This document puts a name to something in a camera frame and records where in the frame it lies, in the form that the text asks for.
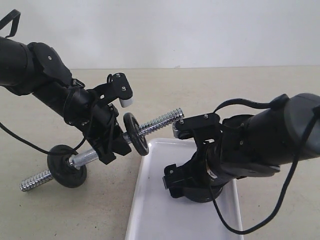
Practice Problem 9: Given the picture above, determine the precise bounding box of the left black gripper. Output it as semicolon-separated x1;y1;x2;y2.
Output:
32;79;132;165

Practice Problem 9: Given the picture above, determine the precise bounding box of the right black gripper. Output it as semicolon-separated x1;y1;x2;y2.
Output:
162;141;238;199

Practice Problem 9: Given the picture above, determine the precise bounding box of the black weight plate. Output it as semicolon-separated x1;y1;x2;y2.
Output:
183;187;223;203

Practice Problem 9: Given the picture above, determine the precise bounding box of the chrome threaded dumbbell bar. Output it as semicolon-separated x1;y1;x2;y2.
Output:
19;108;184;192

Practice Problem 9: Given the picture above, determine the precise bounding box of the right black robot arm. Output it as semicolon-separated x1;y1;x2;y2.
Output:
162;93;320;203

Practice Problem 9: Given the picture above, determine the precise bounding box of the white rectangular tray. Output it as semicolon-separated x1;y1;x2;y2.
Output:
125;138;244;240

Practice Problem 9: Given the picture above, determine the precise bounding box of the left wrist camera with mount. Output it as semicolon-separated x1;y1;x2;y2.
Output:
93;72;133;108

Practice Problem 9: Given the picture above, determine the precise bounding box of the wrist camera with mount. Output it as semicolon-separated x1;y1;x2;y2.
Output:
172;112;222;149
93;72;133;108

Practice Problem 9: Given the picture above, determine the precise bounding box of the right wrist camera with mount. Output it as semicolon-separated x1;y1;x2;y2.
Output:
172;112;222;149

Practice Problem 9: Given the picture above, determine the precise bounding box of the right black camera cable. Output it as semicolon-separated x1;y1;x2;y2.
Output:
207;97;320;236

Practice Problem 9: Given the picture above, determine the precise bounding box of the black camera cable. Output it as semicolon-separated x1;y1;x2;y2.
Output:
0;9;118;156
207;97;320;236

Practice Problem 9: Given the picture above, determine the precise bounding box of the left black camera cable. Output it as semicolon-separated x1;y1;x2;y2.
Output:
0;9;118;156

